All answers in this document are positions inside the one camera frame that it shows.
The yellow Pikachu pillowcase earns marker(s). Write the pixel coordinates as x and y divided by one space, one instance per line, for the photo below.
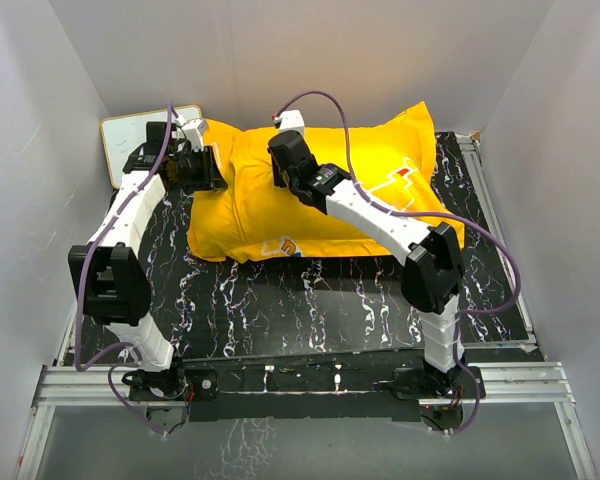
254 220

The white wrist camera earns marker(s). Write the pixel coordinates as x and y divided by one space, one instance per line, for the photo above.
290 120
193 131

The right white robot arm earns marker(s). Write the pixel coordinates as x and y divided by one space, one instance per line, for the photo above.
430 257

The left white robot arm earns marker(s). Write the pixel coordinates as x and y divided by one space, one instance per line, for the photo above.
110 284

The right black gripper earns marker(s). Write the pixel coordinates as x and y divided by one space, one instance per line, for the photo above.
277 178

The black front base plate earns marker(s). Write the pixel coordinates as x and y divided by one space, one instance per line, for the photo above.
316 386

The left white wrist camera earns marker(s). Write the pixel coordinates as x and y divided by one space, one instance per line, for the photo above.
193 131

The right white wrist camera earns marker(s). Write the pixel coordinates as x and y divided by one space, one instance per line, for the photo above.
290 120

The aluminium frame rail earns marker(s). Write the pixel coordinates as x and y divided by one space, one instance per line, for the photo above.
524 428

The small whiteboard wooden frame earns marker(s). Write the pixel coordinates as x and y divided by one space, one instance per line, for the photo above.
133 142

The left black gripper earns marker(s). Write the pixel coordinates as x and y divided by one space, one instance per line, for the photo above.
211 178

